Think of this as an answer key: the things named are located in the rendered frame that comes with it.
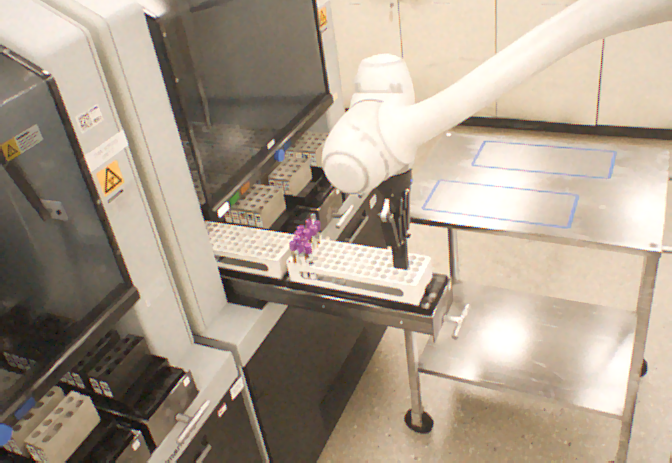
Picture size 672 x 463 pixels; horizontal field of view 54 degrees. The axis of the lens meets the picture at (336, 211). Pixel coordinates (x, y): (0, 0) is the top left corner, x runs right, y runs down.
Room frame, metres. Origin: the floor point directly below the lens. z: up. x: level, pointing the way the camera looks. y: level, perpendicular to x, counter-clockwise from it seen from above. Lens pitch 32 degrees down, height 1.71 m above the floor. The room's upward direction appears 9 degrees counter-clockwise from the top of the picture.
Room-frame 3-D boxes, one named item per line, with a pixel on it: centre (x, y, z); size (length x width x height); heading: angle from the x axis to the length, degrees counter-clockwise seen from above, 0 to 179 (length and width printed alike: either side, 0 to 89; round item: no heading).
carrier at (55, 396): (0.82, 0.57, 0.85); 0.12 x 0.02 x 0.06; 150
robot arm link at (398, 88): (1.06, -0.11, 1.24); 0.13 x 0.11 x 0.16; 156
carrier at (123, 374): (0.92, 0.43, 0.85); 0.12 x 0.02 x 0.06; 151
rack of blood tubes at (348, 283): (1.12, -0.03, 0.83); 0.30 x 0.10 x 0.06; 61
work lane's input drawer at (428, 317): (1.19, 0.09, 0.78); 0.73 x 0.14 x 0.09; 61
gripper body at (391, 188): (1.08, -0.11, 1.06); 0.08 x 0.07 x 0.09; 151
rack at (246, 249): (1.28, 0.25, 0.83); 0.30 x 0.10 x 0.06; 61
